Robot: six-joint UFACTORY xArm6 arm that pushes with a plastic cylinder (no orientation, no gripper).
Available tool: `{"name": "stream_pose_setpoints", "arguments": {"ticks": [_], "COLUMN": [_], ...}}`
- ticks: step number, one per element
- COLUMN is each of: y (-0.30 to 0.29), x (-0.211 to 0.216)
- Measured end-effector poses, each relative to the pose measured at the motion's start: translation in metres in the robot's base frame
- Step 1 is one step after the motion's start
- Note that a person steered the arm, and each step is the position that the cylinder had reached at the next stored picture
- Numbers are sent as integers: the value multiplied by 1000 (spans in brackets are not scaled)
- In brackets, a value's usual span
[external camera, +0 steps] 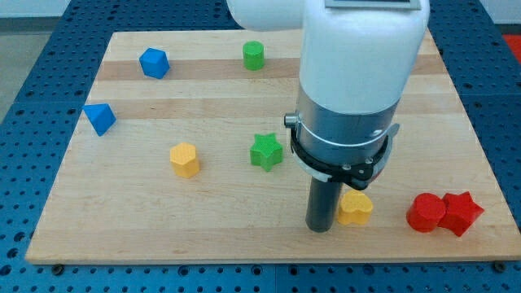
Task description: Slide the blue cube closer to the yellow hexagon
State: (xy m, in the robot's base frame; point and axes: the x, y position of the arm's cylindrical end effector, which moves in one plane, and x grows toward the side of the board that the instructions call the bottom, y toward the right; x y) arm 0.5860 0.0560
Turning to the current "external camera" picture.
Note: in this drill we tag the yellow heart block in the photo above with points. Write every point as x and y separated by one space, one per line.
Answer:
355 208

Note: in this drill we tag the wooden board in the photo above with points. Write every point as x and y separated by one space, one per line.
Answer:
117 201

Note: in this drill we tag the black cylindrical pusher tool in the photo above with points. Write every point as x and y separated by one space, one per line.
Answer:
322 204

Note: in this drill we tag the red cylinder block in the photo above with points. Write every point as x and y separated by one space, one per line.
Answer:
425 212

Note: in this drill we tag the red star block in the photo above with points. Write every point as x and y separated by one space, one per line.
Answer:
461 212

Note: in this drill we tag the blue triangular block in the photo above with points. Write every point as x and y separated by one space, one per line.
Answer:
101 117

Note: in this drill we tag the green cylinder block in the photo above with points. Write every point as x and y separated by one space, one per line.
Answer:
253 55

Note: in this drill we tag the blue cube block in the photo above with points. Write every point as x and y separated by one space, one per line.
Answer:
154 63

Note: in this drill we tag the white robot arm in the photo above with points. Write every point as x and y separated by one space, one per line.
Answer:
355 59

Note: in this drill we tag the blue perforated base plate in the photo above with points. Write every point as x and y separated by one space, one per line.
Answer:
36 130

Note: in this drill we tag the yellow hexagon block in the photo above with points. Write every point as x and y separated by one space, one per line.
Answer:
184 160

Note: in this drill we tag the green star block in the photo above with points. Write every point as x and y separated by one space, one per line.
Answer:
266 151

